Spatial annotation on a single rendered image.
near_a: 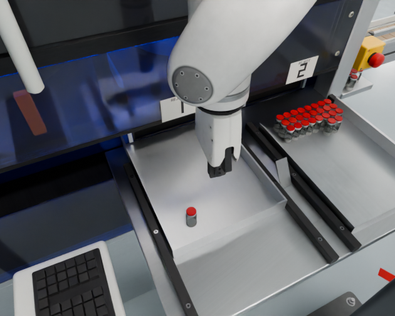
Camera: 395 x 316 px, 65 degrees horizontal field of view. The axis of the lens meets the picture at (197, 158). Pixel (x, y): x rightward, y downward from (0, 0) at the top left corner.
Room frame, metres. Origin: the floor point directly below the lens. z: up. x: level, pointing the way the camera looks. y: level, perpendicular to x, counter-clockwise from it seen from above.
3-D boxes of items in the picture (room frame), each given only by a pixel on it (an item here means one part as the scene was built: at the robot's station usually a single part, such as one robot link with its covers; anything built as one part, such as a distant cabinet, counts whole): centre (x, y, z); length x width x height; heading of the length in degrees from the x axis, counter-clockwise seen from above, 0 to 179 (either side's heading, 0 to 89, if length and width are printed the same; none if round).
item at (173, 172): (0.47, 0.00, 0.90); 0.34 x 0.26 x 0.04; 26
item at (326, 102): (0.66, -0.29, 0.91); 0.18 x 0.02 x 0.05; 115
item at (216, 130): (0.38, -0.03, 1.13); 0.10 x 0.08 x 0.11; 17
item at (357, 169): (0.52, -0.35, 0.90); 0.34 x 0.26 x 0.04; 25
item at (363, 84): (0.88, -0.47, 0.87); 0.14 x 0.13 x 0.02; 26
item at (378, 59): (0.79, -0.50, 1.00); 0.04 x 0.04 x 0.04; 26
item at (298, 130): (0.62, -0.31, 0.91); 0.18 x 0.02 x 0.05; 115
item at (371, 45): (0.83, -0.48, 1.00); 0.08 x 0.07 x 0.07; 26
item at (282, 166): (0.41, -0.22, 0.91); 0.14 x 0.03 x 0.06; 26
